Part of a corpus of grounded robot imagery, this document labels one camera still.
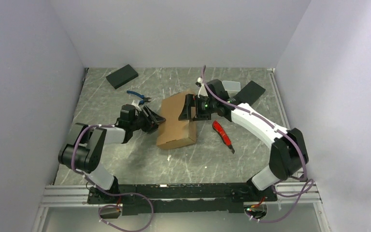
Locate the right black foam block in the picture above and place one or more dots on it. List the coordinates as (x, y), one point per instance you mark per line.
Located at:
(249, 94)

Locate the aluminium frame rail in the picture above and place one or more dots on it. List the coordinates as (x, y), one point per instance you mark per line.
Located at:
(56, 196)

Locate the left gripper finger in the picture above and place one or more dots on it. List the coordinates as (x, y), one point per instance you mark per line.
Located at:
(152, 117)
(150, 128)

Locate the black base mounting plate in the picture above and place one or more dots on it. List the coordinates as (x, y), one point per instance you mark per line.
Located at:
(178, 198)

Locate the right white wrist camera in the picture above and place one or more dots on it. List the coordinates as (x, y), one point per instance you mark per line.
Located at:
(202, 90)

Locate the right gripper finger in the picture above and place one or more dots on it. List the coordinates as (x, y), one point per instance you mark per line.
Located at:
(186, 113)
(201, 116)

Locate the left black foam block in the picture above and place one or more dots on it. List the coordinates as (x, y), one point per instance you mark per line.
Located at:
(122, 76)

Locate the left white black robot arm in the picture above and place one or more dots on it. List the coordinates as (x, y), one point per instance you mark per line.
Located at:
(84, 144)

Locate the red black utility knife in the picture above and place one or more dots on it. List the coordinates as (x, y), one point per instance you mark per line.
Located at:
(224, 137)

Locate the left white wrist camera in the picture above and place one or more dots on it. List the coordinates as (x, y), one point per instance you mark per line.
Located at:
(136, 104)

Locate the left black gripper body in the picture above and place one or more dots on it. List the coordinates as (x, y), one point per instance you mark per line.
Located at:
(142, 120)

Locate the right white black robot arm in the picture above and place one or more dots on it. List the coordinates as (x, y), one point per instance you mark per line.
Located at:
(288, 152)

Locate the translucent white plastic box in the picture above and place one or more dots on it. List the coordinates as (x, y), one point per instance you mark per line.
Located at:
(232, 87)

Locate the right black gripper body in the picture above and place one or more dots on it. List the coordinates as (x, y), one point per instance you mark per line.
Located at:
(204, 106)

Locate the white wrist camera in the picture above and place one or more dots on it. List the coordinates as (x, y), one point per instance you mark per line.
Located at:
(202, 90)
(136, 104)

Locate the black foam block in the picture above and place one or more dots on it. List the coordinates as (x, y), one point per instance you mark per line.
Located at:
(122, 76)
(249, 94)

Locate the blue handled pliers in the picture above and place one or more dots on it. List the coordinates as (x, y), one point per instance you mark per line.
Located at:
(143, 98)

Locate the brown cardboard express box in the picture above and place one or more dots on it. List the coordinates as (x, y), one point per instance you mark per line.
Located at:
(174, 133)

